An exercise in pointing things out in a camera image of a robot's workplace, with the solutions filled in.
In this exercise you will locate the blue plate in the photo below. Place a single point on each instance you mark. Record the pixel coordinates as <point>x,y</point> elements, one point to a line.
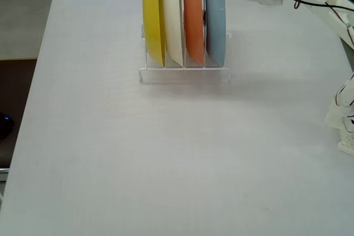
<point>215,20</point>

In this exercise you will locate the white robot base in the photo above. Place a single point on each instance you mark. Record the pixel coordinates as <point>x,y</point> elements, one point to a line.
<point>347,147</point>

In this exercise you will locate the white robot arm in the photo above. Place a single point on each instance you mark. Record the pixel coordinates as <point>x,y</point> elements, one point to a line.
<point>332,15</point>

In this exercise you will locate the orange plate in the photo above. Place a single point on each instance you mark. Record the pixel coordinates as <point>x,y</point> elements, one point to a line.
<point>193,20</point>

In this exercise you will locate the cream white plate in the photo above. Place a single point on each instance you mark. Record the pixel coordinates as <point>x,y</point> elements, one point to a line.
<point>172,20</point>

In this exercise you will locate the yellow plate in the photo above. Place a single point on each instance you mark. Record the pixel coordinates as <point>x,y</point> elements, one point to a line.
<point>152,20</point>

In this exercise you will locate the clear acrylic plate rack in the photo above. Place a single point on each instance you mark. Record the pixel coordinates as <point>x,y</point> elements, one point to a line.
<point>182,75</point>

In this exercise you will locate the black computer mouse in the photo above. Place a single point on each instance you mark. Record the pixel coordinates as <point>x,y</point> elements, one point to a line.
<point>5,125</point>

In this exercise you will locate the white metal frame piece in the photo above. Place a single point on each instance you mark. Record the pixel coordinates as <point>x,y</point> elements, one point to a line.
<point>4,175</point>

